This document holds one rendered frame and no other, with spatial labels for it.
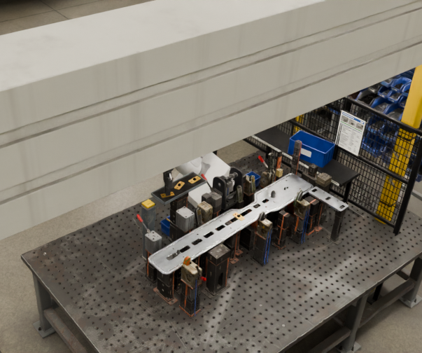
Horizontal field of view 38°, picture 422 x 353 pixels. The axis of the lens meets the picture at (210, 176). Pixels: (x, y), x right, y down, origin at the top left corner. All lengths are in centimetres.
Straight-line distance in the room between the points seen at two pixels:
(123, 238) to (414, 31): 374
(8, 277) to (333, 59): 469
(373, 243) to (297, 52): 401
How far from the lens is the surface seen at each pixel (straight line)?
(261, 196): 424
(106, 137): 44
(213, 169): 454
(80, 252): 423
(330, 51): 58
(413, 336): 497
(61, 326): 442
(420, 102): 418
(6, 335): 475
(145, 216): 388
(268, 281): 406
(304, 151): 457
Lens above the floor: 357
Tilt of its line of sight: 36 degrees down
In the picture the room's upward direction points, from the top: 4 degrees clockwise
